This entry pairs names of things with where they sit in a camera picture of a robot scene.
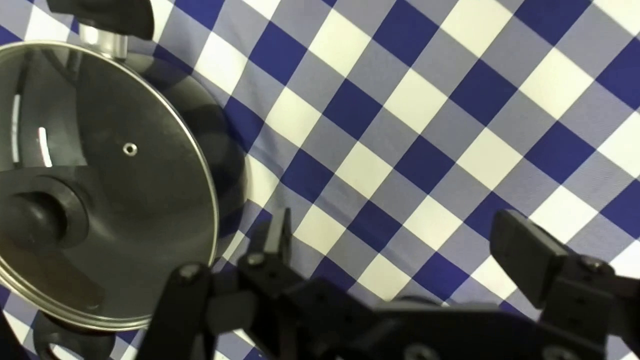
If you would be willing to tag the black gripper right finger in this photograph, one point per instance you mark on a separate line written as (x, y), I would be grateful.
(533, 257)

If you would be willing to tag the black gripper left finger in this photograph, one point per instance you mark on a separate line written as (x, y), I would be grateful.
(282, 237)

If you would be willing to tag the glass pot lid black knob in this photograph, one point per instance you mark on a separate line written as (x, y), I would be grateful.
(132, 221)

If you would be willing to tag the blue white checkered tablecloth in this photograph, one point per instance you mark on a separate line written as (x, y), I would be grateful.
(413, 101)

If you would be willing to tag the black cooking pot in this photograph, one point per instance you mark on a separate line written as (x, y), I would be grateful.
(107, 12)

